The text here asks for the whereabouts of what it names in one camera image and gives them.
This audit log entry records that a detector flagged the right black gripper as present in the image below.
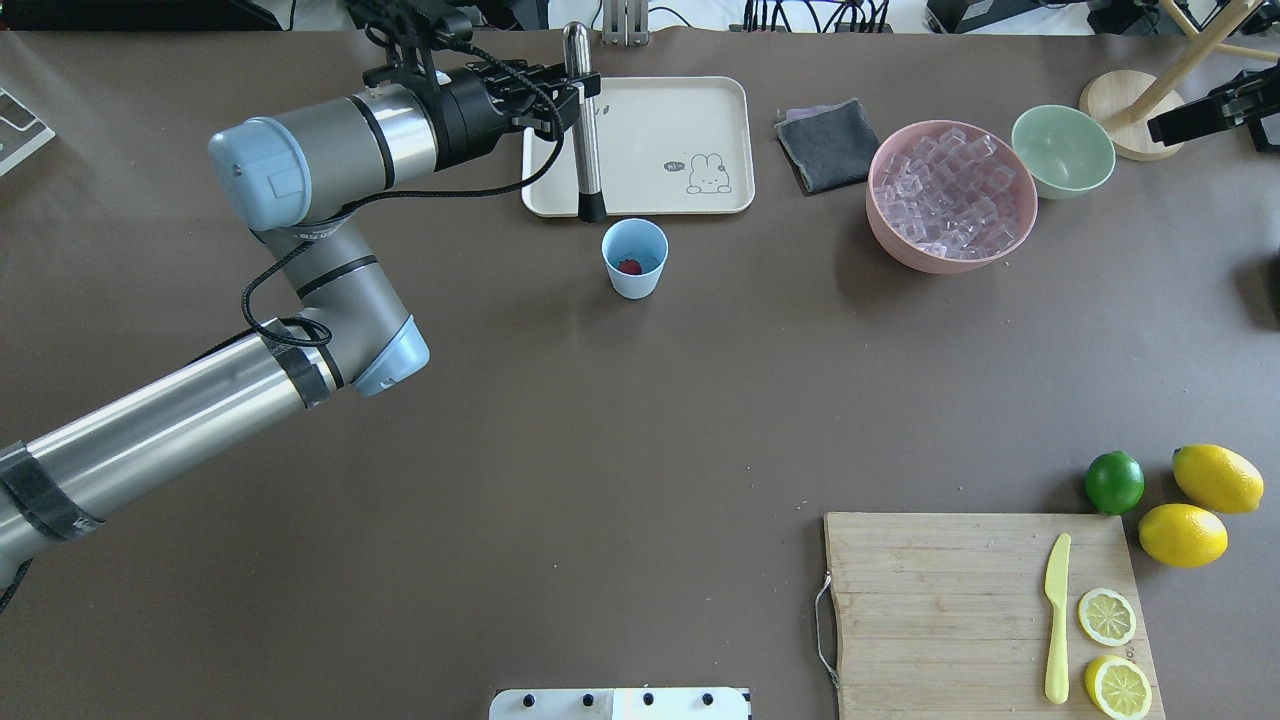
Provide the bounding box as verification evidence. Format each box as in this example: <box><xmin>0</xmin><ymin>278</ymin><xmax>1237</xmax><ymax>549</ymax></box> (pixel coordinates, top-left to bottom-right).
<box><xmin>1146</xmin><ymin>67</ymin><xmax>1279</xmax><ymax>147</ymax></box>

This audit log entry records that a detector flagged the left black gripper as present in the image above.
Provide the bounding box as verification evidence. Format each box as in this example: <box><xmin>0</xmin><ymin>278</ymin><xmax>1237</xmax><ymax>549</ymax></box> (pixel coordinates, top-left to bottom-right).
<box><xmin>428</xmin><ymin>60</ymin><xmax>602</xmax><ymax>170</ymax></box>

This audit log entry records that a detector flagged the steel muddler with black tip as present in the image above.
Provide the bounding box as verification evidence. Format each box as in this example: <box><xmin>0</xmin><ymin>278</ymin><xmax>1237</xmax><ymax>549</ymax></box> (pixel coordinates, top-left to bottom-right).
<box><xmin>563</xmin><ymin>20</ymin><xmax>607</xmax><ymax>223</ymax></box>

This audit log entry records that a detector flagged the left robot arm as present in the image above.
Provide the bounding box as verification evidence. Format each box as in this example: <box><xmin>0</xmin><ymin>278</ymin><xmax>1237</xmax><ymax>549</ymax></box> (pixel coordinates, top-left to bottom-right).
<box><xmin>3</xmin><ymin>46</ymin><xmax>602</xmax><ymax>602</ymax></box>

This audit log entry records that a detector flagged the wooden cup stand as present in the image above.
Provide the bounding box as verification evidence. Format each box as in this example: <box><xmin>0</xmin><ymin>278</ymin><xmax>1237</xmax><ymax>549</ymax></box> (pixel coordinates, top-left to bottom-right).
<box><xmin>1079</xmin><ymin>1</ymin><xmax>1277</xmax><ymax>161</ymax></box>

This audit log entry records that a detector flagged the light blue plastic cup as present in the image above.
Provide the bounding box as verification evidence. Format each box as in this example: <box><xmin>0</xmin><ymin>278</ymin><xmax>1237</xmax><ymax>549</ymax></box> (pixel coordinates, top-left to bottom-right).
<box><xmin>602</xmin><ymin>218</ymin><xmax>669</xmax><ymax>300</ymax></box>

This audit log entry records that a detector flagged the pile of clear ice cubes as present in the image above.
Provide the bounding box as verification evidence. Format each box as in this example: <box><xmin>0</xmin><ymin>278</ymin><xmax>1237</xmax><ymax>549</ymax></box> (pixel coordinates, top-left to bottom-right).
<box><xmin>874</xmin><ymin>127</ymin><xmax>1027</xmax><ymax>261</ymax></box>

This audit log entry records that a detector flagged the beige rabbit tray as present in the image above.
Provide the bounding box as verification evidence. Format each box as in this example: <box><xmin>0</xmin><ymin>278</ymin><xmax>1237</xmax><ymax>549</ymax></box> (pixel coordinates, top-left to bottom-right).
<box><xmin>521</xmin><ymin>76</ymin><xmax>756</xmax><ymax>218</ymax></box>

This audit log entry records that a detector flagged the green bowl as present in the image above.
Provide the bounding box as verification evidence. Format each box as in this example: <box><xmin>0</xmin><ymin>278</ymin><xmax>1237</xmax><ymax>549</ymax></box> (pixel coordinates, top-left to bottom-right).
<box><xmin>1011</xmin><ymin>104</ymin><xmax>1117</xmax><ymax>200</ymax></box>

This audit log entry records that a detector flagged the grey folded cloth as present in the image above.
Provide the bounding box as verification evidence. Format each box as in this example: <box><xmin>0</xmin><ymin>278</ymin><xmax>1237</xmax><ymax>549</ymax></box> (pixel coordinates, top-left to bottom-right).
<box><xmin>774</xmin><ymin>97</ymin><xmax>881</xmax><ymax>195</ymax></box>

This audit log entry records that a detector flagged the pink bowl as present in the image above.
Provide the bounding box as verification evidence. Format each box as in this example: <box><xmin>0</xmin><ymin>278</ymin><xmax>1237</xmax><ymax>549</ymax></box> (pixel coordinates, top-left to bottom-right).
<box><xmin>865</xmin><ymin>119</ymin><xmax>1039</xmax><ymax>275</ymax></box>

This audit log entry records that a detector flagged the upper whole lemon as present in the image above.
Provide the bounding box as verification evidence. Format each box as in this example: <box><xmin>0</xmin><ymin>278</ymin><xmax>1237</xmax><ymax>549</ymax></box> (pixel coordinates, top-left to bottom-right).
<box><xmin>1172</xmin><ymin>445</ymin><xmax>1265</xmax><ymax>514</ymax></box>

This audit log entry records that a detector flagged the whole lemon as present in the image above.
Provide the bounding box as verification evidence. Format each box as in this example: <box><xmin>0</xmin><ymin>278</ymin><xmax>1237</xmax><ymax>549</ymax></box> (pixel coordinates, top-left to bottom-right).
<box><xmin>1172</xmin><ymin>445</ymin><xmax>1265</xmax><ymax>514</ymax></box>
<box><xmin>1138</xmin><ymin>503</ymin><xmax>1230</xmax><ymax>569</ymax></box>

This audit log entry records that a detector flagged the green lime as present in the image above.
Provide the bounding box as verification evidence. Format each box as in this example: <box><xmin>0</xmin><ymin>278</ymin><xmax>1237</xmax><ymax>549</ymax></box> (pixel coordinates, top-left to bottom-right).
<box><xmin>1084</xmin><ymin>450</ymin><xmax>1146</xmax><ymax>516</ymax></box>

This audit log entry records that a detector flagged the lower whole lemon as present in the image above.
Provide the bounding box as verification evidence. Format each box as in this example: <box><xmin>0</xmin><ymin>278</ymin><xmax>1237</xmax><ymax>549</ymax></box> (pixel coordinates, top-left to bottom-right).
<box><xmin>1138</xmin><ymin>503</ymin><xmax>1230</xmax><ymax>569</ymax></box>

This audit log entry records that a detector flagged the yellow plastic knife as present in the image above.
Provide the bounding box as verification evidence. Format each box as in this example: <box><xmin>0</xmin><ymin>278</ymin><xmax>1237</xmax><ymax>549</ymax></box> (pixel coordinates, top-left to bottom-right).
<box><xmin>1043</xmin><ymin>533</ymin><xmax>1073</xmax><ymax>705</ymax></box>

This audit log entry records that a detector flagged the upper lemon half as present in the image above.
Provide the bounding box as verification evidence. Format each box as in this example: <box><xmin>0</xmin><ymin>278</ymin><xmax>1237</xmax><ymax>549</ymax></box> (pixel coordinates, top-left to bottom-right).
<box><xmin>1076</xmin><ymin>587</ymin><xmax>1138</xmax><ymax>647</ymax></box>

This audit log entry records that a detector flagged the lemon half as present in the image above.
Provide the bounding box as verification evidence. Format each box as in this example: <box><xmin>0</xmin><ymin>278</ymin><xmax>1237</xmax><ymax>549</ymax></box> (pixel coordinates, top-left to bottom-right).
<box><xmin>1084</xmin><ymin>655</ymin><xmax>1155</xmax><ymax>719</ymax></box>
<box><xmin>1076</xmin><ymin>587</ymin><xmax>1138</xmax><ymax>647</ymax></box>

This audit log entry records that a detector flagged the wooden cutting board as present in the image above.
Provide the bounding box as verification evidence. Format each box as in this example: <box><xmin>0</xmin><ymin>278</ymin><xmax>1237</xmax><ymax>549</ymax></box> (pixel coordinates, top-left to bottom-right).
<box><xmin>823</xmin><ymin>512</ymin><xmax>1142</xmax><ymax>719</ymax></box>

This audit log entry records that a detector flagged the lower lemon half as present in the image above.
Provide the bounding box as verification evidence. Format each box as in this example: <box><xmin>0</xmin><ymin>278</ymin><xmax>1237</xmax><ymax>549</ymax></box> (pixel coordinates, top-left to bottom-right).
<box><xmin>1084</xmin><ymin>655</ymin><xmax>1155</xmax><ymax>719</ymax></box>

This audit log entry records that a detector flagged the aluminium frame post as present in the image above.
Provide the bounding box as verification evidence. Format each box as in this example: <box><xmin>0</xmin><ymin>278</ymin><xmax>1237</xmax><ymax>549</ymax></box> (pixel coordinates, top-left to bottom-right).
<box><xmin>602</xmin><ymin>0</ymin><xmax>650</xmax><ymax>47</ymax></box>

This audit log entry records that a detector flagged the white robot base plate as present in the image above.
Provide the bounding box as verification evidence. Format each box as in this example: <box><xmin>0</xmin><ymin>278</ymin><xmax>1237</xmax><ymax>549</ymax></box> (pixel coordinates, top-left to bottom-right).
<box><xmin>488</xmin><ymin>685</ymin><xmax>753</xmax><ymax>719</ymax></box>

